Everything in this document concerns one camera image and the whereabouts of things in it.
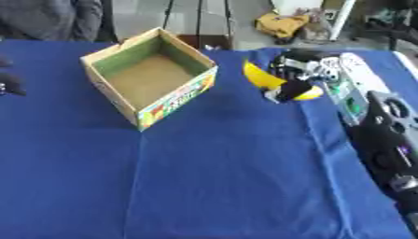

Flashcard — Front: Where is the tan cardboard box green inside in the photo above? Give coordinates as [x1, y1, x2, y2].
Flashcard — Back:
[78, 26, 221, 133]

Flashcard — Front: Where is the yellow bag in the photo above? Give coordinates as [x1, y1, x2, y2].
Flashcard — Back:
[253, 11, 313, 40]

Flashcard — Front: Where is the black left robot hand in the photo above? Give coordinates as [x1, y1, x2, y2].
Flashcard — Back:
[0, 55, 28, 97]

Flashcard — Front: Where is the person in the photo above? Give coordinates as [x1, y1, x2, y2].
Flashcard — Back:
[0, 0, 119, 44]

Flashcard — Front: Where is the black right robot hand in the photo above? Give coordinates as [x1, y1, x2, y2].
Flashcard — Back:
[262, 49, 343, 104]

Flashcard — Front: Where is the yellow toy banana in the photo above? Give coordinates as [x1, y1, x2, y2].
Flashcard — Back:
[242, 59, 326, 102]

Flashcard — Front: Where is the black tripod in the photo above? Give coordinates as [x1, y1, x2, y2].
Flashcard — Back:
[160, 0, 235, 50]

